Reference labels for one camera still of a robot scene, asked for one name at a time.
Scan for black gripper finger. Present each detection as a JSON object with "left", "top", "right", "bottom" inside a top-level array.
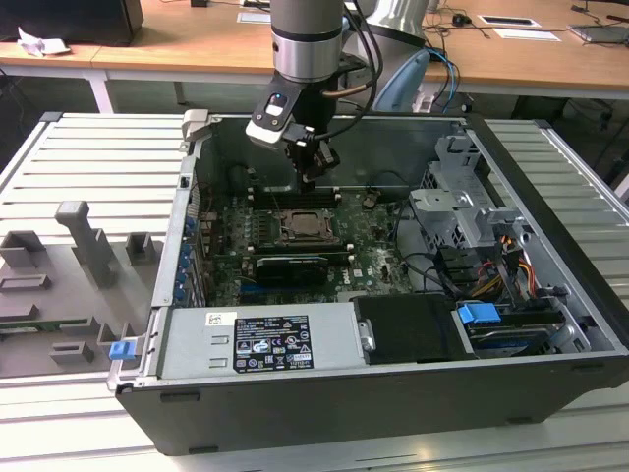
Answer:
[
  {"left": 314, "top": 143, "right": 342, "bottom": 178},
  {"left": 287, "top": 142, "right": 319, "bottom": 194}
]

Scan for square CPU chip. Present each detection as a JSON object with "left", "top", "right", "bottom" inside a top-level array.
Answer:
[{"left": 289, "top": 213, "right": 326, "bottom": 233}]

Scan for black RAM slot bank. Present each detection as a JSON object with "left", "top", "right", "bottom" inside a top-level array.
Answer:
[
  {"left": 253, "top": 188, "right": 341, "bottom": 207},
  {"left": 253, "top": 243, "right": 356, "bottom": 258}
]

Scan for black CPU socket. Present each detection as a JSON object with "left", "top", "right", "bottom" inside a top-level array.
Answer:
[{"left": 275, "top": 206, "right": 344, "bottom": 248}]

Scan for black graphics card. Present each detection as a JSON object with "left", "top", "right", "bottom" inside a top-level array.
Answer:
[{"left": 255, "top": 254, "right": 329, "bottom": 288}]

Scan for green motherboard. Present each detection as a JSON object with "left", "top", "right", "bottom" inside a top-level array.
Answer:
[{"left": 199, "top": 189, "right": 424, "bottom": 306}]

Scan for silver metal drive cage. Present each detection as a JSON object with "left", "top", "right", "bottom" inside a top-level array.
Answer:
[{"left": 407, "top": 135, "right": 532, "bottom": 250}]

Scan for long wooden desk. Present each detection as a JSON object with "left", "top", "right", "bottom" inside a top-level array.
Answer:
[{"left": 0, "top": 0, "right": 629, "bottom": 114}]

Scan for black plastic shroud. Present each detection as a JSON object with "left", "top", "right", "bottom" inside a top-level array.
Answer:
[{"left": 354, "top": 293, "right": 468, "bottom": 366}]

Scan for grey power supply unit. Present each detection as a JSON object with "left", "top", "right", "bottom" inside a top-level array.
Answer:
[{"left": 156, "top": 302, "right": 370, "bottom": 380}]

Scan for hard disk in blue carrier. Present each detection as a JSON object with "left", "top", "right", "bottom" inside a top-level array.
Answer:
[{"left": 455, "top": 301, "right": 566, "bottom": 359}]

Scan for white paper sheet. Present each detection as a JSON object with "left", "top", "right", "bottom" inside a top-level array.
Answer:
[{"left": 492, "top": 28, "right": 564, "bottom": 43}]

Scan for black open PC case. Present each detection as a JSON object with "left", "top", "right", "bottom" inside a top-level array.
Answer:
[{"left": 107, "top": 108, "right": 629, "bottom": 456}]

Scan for blue case latch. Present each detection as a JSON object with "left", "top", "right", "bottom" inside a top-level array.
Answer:
[{"left": 108, "top": 341, "right": 137, "bottom": 363}]

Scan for black computer box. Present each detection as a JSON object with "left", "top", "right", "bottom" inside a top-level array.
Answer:
[{"left": 0, "top": 0, "right": 144, "bottom": 48}]

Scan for crumpled white paper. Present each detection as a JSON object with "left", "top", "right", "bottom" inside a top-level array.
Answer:
[{"left": 17, "top": 27, "right": 73, "bottom": 58}]

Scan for grey parts rack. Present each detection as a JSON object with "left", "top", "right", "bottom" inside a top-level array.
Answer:
[{"left": 0, "top": 200, "right": 166, "bottom": 380}]

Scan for grey laptop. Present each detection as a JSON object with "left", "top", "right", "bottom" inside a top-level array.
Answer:
[{"left": 569, "top": 22, "right": 629, "bottom": 48}]

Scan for green RAM stick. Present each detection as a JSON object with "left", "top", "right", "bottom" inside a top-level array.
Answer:
[{"left": 0, "top": 319, "right": 92, "bottom": 333}]

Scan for black camera cable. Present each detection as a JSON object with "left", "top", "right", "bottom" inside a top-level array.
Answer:
[{"left": 304, "top": 0, "right": 382, "bottom": 140}]

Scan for bronze gripper cable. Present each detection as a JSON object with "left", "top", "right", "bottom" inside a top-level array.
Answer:
[{"left": 321, "top": 80, "right": 371, "bottom": 99}]

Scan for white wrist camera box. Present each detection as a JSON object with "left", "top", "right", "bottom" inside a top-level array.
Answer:
[{"left": 245, "top": 81, "right": 307, "bottom": 148}]

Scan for grey case handle latch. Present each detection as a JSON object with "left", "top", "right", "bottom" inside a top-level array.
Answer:
[{"left": 180, "top": 108, "right": 213, "bottom": 145}]

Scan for blue cable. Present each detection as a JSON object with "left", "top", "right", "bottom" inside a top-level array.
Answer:
[{"left": 426, "top": 46, "right": 462, "bottom": 117}]

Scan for yellow red power wires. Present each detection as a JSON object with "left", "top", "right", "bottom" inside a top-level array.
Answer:
[{"left": 471, "top": 260, "right": 537, "bottom": 299}]

